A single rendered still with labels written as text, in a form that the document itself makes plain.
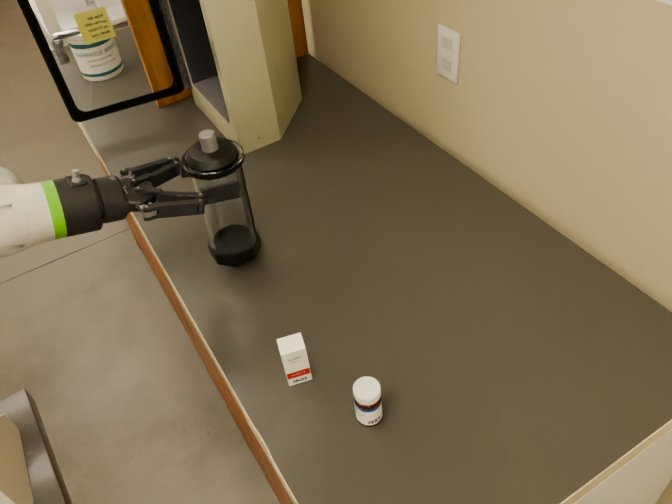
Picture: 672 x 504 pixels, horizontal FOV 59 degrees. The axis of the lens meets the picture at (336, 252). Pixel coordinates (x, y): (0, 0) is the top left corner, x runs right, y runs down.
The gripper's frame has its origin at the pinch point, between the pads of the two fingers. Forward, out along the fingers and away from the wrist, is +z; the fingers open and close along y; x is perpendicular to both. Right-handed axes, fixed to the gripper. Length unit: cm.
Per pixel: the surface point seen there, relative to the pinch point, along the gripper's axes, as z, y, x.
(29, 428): -39, -14, 31
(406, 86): 61, 23, -1
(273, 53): 30.3, 37.2, -6.9
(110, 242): 9, 145, 117
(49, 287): -21, 133, 124
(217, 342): -6.7, -16.6, 23.2
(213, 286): -1.9, -3.4, 22.1
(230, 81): 17.8, 33.7, -2.8
